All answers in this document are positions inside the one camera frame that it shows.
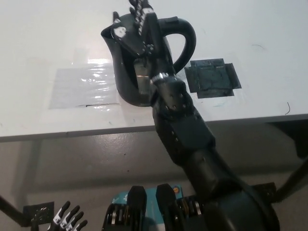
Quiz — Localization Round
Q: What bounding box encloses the right robot hand, white and black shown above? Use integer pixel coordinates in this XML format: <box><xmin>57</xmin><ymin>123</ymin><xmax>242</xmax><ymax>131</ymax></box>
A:
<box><xmin>111</xmin><ymin>0</ymin><xmax>161</xmax><ymax>58</ymax></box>

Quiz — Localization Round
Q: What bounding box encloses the left robot hand, white and black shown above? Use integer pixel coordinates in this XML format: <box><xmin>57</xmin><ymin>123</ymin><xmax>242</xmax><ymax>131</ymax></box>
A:
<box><xmin>47</xmin><ymin>201</ymin><xmax>89</xmax><ymax>231</ymax></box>

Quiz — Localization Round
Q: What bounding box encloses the black electric kettle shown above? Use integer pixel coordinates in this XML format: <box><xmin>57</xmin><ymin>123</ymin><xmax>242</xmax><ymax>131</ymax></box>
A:
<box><xmin>100</xmin><ymin>11</ymin><xmax>197</xmax><ymax>108</ymax></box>

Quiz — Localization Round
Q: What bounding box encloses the black robot torso, teal top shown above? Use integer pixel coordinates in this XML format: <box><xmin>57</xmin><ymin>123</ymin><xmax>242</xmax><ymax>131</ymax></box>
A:
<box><xmin>103</xmin><ymin>184</ymin><xmax>207</xmax><ymax>231</ymax></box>

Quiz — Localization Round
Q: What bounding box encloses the black table foot plate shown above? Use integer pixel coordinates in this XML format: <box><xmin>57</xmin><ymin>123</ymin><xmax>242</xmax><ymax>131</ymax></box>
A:
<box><xmin>23</xmin><ymin>201</ymin><xmax>55</xmax><ymax>227</ymax></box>
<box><xmin>251</xmin><ymin>182</ymin><xmax>277</xmax><ymax>203</ymax></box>

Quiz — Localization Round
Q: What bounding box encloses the black slanted table leg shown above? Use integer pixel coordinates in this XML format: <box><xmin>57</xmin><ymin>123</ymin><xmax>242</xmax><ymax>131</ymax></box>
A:
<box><xmin>276</xmin><ymin>158</ymin><xmax>308</xmax><ymax>203</ymax></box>
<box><xmin>0</xmin><ymin>194</ymin><xmax>32</xmax><ymax>227</ymax></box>

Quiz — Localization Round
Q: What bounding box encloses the clear taped plastic sheet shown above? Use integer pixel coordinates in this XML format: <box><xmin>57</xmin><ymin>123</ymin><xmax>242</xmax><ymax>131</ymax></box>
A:
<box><xmin>49</xmin><ymin>66</ymin><xmax>120</xmax><ymax>110</ymax></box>

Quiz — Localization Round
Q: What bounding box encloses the black tape patch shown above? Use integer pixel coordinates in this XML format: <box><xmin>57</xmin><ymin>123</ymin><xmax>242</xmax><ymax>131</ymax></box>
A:
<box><xmin>184</xmin><ymin>57</ymin><xmax>242</xmax><ymax>99</ymax></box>

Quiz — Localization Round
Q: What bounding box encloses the black under-table frame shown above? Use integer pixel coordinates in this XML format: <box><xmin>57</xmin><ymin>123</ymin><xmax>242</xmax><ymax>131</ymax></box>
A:
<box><xmin>264</xmin><ymin>122</ymin><xmax>308</xmax><ymax>158</ymax></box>

